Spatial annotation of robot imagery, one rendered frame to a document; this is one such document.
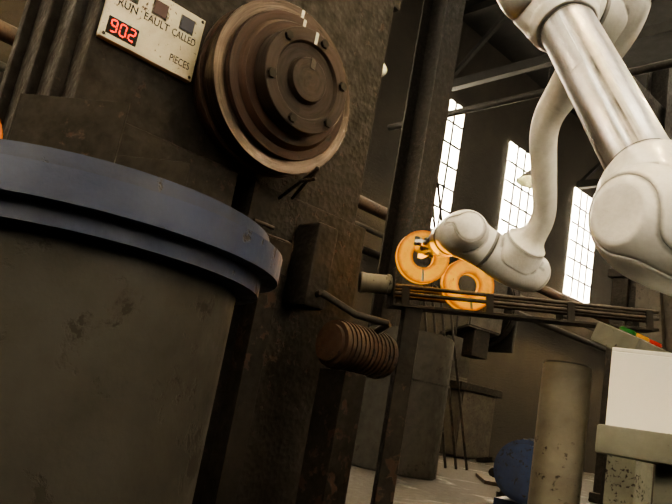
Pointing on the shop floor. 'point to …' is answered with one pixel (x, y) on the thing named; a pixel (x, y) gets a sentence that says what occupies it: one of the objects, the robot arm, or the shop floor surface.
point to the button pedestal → (642, 480)
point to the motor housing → (340, 406)
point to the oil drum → (421, 468)
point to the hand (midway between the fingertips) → (423, 251)
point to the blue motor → (514, 471)
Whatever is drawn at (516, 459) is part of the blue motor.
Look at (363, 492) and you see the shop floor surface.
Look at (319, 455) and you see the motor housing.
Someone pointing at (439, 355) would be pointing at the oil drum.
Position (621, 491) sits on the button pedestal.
